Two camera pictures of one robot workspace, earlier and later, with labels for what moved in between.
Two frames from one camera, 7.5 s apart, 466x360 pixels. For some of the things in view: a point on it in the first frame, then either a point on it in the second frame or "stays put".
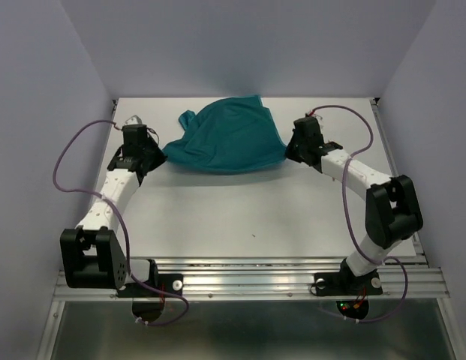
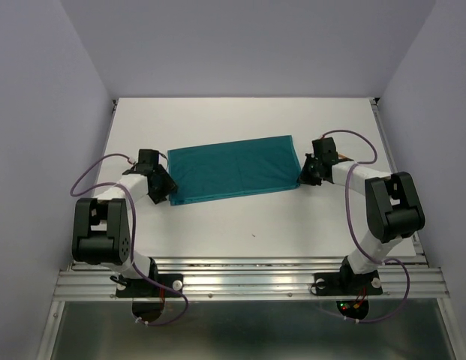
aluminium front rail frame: x=283 y=279 stays put
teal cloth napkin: x=229 y=135 to x=232 y=168
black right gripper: x=290 y=153 to x=305 y=177
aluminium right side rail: x=382 y=125 stays put
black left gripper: x=159 y=159 to x=169 y=187
